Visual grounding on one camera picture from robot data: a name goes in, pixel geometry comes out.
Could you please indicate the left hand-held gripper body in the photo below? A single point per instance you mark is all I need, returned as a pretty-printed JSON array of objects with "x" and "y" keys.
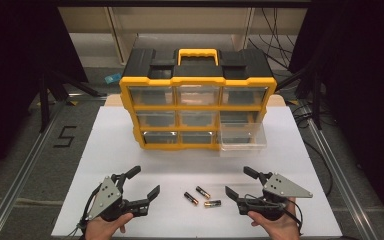
[{"x": 108, "y": 195}]

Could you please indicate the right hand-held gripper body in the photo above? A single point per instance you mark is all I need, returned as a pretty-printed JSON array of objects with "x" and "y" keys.
[{"x": 281, "y": 187}]

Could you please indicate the black and gold battery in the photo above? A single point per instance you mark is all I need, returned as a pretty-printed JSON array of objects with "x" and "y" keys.
[
  {"x": 191, "y": 198},
  {"x": 212, "y": 203},
  {"x": 202, "y": 192}
]

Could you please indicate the transparent plastic drawer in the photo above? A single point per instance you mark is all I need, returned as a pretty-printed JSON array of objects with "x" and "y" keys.
[{"x": 243, "y": 148}]

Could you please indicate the yellow and black organizer cabinet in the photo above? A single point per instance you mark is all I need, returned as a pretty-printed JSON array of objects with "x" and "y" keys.
[{"x": 196, "y": 81}]

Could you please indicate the person's left hand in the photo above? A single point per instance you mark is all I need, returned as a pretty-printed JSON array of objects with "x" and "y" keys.
[{"x": 101, "y": 230}]

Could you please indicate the person's right hand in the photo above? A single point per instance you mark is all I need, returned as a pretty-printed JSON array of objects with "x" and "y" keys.
[{"x": 281, "y": 228}]

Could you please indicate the white table sheet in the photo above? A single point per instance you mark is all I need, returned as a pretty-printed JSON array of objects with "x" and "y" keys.
[{"x": 180, "y": 166}]

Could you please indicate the grid of clear small drawers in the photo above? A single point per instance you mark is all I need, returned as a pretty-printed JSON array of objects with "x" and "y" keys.
[{"x": 151, "y": 95}]

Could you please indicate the black metal stand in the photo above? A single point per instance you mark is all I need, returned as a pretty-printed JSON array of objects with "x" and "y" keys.
[
  {"x": 316, "y": 100},
  {"x": 44, "y": 106}
]

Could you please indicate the small blue packet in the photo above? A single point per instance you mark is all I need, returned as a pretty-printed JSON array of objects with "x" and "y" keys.
[{"x": 113, "y": 78}]

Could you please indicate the black curtain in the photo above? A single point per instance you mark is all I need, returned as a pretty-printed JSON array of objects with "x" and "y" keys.
[
  {"x": 363, "y": 83},
  {"x": 13, "y": 66}
]

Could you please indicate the cream shelf unit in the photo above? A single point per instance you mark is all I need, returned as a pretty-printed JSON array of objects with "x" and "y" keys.
[{"x": 180, "y": 20}]

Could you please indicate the aluminium floor rail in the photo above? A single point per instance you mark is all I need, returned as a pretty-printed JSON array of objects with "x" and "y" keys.
[
  {"x": 340, "y": 180},
  {"x": 20, "y": 180}
]

